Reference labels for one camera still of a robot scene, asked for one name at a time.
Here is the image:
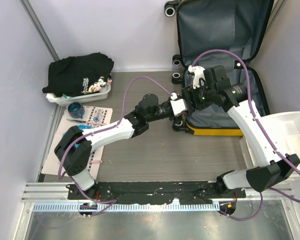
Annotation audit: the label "patterned white placemat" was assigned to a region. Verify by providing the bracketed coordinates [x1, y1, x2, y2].
[41, 106, 113, 176]

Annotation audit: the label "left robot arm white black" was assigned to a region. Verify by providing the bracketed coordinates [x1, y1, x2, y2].
[54, 93, 188, 200]

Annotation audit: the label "pink chopstick near cup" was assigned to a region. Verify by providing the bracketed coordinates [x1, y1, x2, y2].
[86, 121, 107, 126]

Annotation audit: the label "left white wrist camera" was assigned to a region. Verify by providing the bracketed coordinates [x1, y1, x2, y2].
[170, 92, 188, 117]

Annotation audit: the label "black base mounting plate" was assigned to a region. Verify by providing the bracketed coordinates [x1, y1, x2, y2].
[67, 180, 247, 205]

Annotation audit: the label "white perforated plastic basket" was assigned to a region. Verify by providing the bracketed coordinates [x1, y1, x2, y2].
[46, 85, 111, 107]

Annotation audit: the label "aluminium rail frame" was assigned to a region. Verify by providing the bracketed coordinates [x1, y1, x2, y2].
[21, 181, 283, 216]

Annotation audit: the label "white compartment organizer tray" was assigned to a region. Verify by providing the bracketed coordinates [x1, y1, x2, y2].
[238, 111, 300, 181]

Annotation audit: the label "small blue cup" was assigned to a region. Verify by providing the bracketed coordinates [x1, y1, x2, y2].
[67, 102, 85, 119]

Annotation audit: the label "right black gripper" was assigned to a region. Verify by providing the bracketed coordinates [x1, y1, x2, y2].
[182, 80, 217, 114]

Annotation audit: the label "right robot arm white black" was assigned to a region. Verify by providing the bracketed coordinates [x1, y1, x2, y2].
[182, 65, 300, 198]

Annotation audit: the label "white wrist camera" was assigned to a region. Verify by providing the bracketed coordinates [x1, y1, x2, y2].
[170, 92, 188, 117]
[187, 65, 205, 89]

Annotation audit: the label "floral patterned small pouch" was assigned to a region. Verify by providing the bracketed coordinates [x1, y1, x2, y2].
[85, 75, 112, 94]

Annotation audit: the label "blue dotted plate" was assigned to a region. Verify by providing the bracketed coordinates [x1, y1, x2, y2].
[59, 124, 93, 151]

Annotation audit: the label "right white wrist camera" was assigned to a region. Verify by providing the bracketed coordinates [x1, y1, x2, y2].
[187, 65, 205, 89]

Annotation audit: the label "yellow cartoon hard-shell suitcase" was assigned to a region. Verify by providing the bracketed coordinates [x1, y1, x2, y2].
[164, 0, 276, 137]

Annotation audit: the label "pink chopstick near edge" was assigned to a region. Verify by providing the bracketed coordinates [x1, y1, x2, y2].
[88, 160, 103, 164]

